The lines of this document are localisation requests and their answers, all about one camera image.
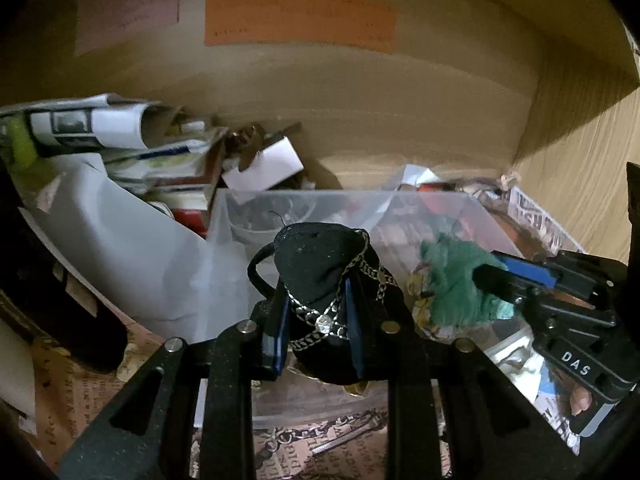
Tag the pink paper label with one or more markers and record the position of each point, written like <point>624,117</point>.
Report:
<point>125,17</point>

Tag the yellow patterned cloth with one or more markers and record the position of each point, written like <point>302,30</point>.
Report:
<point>425,312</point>

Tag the clear plastic storage box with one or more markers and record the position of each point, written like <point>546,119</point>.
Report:
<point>235,260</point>

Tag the stack of books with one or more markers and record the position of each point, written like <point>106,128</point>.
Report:
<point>170,175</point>

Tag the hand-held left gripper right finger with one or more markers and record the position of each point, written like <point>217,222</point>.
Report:
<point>357,340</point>

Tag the rolled newspaper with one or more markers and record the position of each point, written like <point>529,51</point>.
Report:
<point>85,122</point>

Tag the white card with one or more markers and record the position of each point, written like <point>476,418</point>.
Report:
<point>265,165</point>

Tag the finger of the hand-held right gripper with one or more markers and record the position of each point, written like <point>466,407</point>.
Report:
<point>500,282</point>
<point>530,271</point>

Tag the brown printed paper liner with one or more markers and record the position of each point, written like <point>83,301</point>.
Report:
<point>310,447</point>

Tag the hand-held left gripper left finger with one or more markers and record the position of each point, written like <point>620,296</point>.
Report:
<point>278,340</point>

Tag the orange paper label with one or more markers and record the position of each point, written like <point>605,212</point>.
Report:
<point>300,20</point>

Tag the green fuzzy cloth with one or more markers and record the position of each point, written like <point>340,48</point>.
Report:
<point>452,280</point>

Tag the large white paper sheet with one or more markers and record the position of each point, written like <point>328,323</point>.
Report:
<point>125,245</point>

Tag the dark bag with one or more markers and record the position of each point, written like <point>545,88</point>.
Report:
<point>55,285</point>

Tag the blue and white packet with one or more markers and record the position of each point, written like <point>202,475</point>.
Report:
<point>547,382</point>

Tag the person's right hand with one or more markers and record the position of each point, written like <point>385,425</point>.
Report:
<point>581,401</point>

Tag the newspaper sheet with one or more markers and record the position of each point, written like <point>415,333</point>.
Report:
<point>542,222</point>

